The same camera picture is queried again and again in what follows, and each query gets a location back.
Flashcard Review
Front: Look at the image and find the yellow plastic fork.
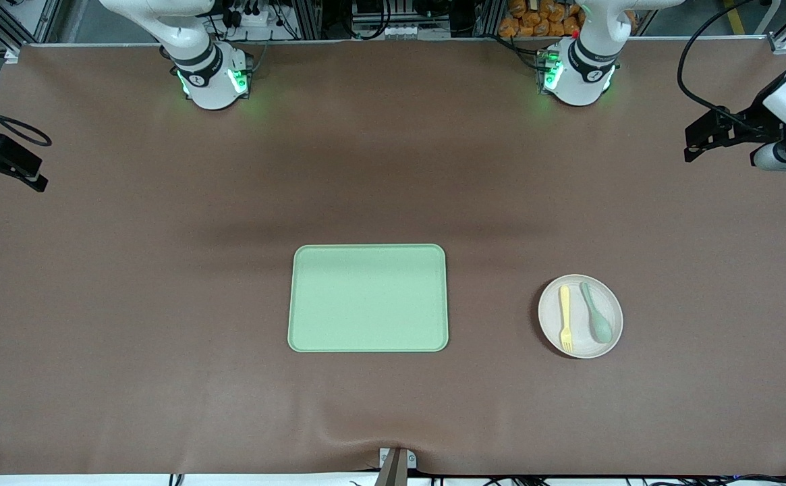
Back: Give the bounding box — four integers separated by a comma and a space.
559, 285, 574, 353

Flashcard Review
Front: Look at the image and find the grey metal table bracket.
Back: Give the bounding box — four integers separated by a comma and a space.
379, 448, 418, 470

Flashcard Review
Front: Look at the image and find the white power strip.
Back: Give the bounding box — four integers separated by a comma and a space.
227, 0, 279, 28

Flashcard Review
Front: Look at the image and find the brown table mat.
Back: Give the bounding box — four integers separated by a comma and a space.
0, 39, 786, 477

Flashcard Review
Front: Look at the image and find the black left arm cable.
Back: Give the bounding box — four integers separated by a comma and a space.
676, 0, 771, 129

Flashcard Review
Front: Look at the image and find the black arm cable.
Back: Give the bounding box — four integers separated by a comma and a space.
676, 0, 771, 129
0, 81, 53, 147

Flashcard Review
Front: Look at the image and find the green plastic spoon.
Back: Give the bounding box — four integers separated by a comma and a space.
580, 281, 613, 344

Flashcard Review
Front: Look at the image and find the grey metal beam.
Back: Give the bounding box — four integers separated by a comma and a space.
374, 448, 410, 486

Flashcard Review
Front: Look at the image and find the white terminal strip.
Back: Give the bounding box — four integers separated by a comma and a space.
356, 24, 427, 40

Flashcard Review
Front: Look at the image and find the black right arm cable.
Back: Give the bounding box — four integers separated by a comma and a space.
0, 81, 53, 147

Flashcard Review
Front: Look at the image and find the aluminium frame post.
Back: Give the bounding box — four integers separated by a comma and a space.
295, 0, 322, 40
475, 0, 503, 38

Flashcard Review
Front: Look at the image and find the light green rectangular tray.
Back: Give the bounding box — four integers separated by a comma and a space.
287, 244, 449, 353

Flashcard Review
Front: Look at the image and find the round beige plate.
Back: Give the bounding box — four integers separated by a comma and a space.
538, 274, 624, 359

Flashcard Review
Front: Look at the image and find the pile of orange packets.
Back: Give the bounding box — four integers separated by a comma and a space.
497, 0, 640, 38

